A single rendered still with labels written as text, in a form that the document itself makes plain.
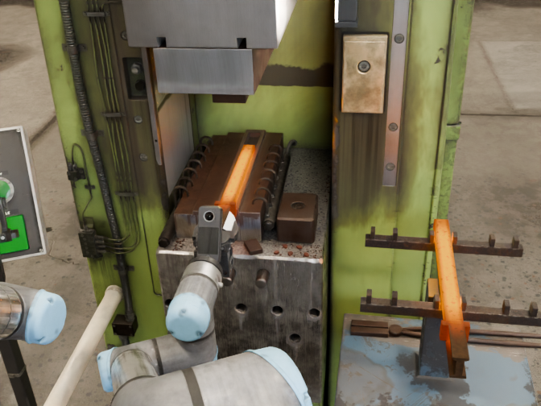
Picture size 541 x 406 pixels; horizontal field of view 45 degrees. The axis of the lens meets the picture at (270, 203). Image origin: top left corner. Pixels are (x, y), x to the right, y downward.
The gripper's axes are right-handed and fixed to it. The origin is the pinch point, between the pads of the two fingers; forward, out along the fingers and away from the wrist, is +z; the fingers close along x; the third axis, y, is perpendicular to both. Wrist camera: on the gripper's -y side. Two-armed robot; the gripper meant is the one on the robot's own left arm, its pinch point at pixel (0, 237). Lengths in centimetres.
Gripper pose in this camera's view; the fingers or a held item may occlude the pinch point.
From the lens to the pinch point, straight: 139.4
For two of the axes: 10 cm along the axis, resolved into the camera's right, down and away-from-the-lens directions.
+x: -9.6, 1.8, -2.3
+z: -2.4, 0.1, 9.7
